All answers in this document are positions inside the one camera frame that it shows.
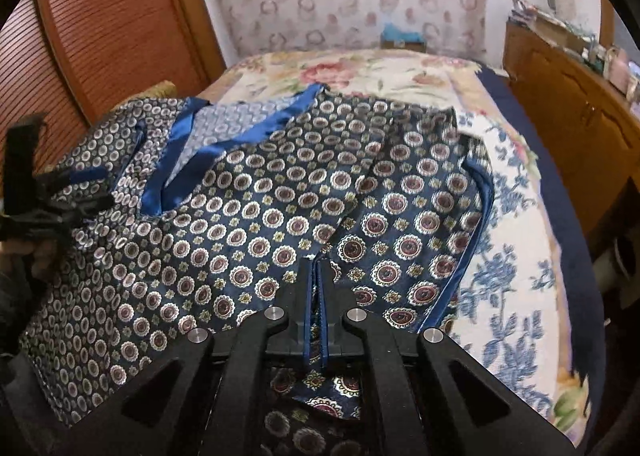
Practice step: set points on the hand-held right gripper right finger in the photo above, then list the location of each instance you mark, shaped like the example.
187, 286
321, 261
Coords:
334, 306

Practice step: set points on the clutter on cabinet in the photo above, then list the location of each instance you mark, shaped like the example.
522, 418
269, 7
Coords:
575, 38

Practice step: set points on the navy medallion print garment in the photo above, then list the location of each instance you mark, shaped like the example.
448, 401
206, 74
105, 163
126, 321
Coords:
240, 196

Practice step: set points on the beige rose print blanket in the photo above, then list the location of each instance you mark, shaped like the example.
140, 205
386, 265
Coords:
380, 71

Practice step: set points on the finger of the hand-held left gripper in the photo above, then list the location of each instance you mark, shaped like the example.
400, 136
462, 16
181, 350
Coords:
80, 210
82, 176

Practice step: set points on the blue box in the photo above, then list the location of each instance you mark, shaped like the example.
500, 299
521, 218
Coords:
402, 38

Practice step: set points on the orange wooden headboard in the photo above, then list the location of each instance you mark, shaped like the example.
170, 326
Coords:
115, 21

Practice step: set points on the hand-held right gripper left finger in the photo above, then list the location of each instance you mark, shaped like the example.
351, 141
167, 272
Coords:
295, 306

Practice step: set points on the yellow rolled pillow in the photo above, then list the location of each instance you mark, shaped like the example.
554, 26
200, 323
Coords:
150, 93

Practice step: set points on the white round object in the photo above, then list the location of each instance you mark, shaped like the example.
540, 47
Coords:
620, 263

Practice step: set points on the wooden cabinet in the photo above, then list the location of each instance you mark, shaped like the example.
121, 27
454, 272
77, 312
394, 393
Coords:
565, 106

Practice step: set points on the navy mattress cover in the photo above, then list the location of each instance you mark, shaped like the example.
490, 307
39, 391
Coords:
540, 136

